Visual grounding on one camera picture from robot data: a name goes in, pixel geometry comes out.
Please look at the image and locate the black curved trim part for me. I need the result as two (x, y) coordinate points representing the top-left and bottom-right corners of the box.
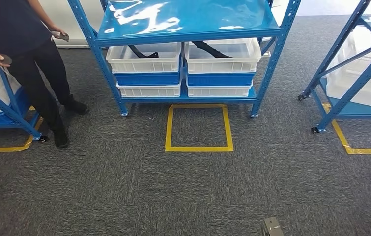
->
(128, 45), (159, 59)
(192, 41), (232, 59)

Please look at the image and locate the blue metal shelf rack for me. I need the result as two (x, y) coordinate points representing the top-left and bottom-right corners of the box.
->
(67, 0), (302, 118)
(0, 32), (49, 142)
(297, 0), (371, 135)

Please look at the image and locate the yellow floor tape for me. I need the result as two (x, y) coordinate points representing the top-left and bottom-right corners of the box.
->
(322, 103), (371, 156)
(165, 104), (234, 153)
(0, 106), (45, 154)

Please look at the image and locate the blue plastic crate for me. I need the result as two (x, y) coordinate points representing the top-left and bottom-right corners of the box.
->
(0, 87), (31, 126)
(114, 60), (183, 87)

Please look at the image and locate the person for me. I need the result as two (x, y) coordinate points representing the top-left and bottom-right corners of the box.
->
(0, 0), (90, 149)

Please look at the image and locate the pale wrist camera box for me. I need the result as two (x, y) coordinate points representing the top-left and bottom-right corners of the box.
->
(262, 217), (285, 236)

